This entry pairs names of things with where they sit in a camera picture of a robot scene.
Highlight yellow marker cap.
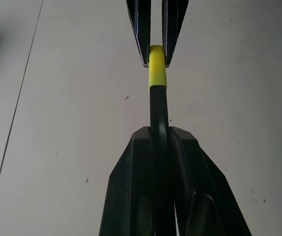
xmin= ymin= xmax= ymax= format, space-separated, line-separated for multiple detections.
xmin=148 ymin=44 xmax=168 ymax=88

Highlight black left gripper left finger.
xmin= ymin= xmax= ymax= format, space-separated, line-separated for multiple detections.
xmin=98 ymin=126 xmax=157 ymax=236

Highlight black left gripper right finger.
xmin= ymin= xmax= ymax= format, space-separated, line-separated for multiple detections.
xmin=168 ymin=126 xmax=252 ymax=236

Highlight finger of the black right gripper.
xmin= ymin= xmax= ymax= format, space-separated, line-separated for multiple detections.
xmin=125 ymin=0 xmax=152 ymax=68
xmin=162 ymin=0 xmax=190 ymax=67

